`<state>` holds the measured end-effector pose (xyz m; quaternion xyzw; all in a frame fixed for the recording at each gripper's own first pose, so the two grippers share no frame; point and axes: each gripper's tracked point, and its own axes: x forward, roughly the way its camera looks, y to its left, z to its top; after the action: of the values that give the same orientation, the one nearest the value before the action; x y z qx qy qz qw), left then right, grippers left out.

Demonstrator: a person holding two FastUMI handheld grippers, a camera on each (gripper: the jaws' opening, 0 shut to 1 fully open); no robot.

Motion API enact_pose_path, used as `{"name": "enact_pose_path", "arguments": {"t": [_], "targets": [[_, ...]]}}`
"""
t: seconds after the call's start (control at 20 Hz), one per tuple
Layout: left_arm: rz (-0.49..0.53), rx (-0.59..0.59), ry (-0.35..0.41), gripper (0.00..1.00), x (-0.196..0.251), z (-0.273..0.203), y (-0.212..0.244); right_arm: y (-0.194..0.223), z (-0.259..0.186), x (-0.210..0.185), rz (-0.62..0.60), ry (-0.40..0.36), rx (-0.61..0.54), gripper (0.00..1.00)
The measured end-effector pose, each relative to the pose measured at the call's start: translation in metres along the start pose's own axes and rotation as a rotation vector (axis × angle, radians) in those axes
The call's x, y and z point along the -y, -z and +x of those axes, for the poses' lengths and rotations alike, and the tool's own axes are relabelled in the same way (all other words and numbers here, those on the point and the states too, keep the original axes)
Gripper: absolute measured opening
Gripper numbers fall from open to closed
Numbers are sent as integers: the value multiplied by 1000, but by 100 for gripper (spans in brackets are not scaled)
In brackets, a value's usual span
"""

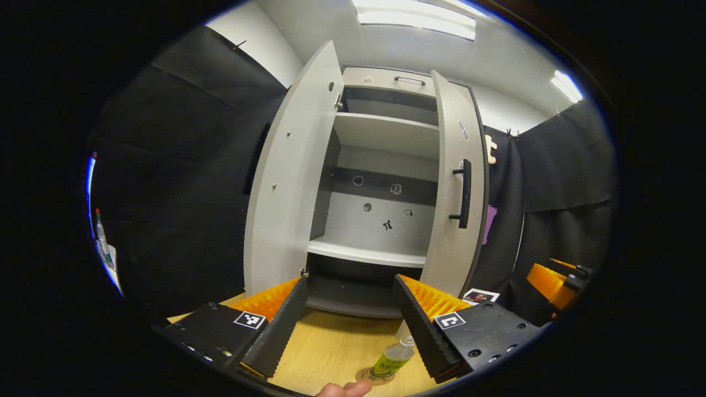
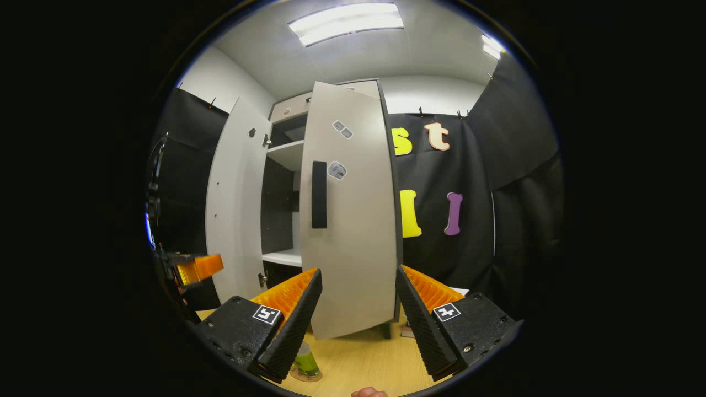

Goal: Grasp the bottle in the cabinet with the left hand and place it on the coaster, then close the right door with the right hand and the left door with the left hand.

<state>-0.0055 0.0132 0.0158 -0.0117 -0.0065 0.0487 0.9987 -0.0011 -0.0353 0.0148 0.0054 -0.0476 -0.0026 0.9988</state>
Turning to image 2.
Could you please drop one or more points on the grey cabinet drawer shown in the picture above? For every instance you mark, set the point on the grey cabinet drawer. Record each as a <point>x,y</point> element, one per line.
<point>289,107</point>

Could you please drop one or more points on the green label bottle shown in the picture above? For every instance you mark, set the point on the green label bottle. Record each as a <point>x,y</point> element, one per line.
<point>306,361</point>

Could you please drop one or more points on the white cabinet shelf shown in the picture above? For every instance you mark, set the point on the white cabinet shelf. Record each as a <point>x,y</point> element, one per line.
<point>284,257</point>
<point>289,154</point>

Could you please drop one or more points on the brown book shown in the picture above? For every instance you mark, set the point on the brown book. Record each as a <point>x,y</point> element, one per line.
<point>407,331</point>

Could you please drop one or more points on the black backdrop cloth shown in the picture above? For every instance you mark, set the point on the black backdrop cloth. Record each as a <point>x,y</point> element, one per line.
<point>187,165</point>
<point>524,165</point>
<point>436,176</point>

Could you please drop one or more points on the grey cabinet door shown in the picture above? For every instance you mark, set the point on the grey cabinet door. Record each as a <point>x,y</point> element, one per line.
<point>237,204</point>
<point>358,231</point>

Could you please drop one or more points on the grey cabinet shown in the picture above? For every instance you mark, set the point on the grey cabinet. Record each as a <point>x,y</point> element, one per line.
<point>281,209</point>

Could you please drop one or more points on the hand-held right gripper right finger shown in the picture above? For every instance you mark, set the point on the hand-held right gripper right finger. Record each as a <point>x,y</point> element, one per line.
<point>422,325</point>

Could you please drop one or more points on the large ceiling light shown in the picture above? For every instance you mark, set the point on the large ceiling light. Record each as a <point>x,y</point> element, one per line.
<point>347,23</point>

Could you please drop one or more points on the round wooden coaster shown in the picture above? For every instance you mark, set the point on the round wooden coaster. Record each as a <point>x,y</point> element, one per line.
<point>309,377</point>

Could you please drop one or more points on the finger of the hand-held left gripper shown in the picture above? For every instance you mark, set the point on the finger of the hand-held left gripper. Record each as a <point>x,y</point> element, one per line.
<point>201,268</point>

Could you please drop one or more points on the small ceiling light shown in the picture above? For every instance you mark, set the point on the small ceiling light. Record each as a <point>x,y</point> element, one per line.
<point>492,47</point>

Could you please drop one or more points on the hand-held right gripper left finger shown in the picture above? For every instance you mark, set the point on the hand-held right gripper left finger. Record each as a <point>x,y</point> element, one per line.
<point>292,325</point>

